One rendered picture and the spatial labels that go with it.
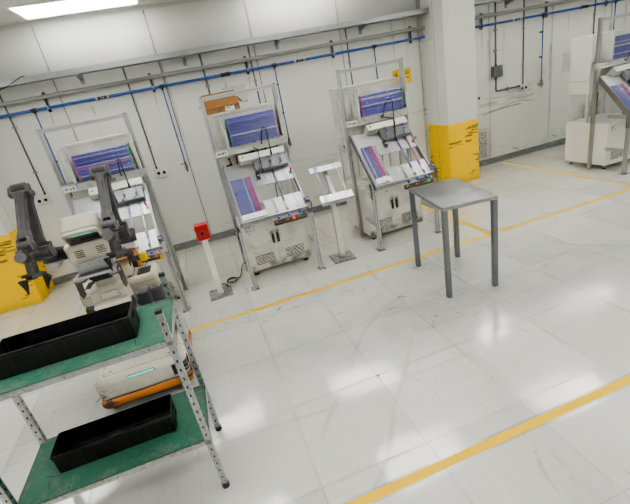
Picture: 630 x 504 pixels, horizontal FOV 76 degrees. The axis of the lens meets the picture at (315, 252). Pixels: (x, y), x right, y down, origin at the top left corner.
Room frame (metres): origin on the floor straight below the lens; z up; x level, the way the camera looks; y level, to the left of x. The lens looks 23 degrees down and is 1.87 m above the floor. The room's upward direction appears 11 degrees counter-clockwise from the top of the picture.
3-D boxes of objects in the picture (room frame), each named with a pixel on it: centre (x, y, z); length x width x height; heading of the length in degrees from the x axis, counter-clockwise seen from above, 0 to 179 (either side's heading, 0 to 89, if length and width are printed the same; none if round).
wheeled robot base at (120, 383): (2.68, 1.42, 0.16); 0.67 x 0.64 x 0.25; 13
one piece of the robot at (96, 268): (2.39, 1.35, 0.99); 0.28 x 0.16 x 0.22; 103
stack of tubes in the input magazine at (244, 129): (4.37, 0.38, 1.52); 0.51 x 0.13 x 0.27; 104
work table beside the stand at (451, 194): (3.27, -1.21, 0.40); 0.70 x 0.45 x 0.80; 5
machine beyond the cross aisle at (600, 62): (5.67, -4.39, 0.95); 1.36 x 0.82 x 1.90; 14
